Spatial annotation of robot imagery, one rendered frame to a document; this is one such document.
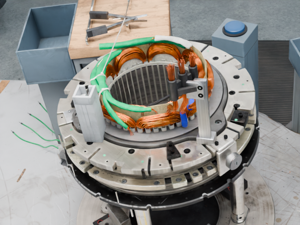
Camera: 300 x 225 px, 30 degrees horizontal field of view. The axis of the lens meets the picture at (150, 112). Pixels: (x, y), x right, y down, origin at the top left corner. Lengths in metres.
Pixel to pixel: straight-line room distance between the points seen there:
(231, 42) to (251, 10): 2.04
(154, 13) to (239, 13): 2.00
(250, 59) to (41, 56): 0.42
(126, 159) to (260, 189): 0.40
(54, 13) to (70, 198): 0.41
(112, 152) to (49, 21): 0.53
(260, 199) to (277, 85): 1.53
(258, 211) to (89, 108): 0.45
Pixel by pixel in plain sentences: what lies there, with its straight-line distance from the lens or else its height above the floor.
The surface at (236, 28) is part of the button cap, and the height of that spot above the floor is 1.04.
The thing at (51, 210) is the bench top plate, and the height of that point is 0.78.
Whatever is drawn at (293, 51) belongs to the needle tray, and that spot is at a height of 1.06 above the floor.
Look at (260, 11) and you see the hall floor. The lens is 3.15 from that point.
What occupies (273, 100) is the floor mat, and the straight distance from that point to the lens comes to 2.53.
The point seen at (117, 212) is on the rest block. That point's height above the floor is 0.87.
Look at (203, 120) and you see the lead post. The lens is 0.78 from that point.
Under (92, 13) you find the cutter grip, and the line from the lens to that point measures 1.15.
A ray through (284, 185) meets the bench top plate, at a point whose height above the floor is 0.78.
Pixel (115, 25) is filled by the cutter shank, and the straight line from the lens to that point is 1.10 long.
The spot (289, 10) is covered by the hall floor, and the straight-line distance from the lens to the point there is 3.15.
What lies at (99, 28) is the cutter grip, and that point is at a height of 1.09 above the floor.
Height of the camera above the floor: 1.67
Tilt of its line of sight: 41 degrees down
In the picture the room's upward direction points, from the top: 10 degrees counter-clockwise
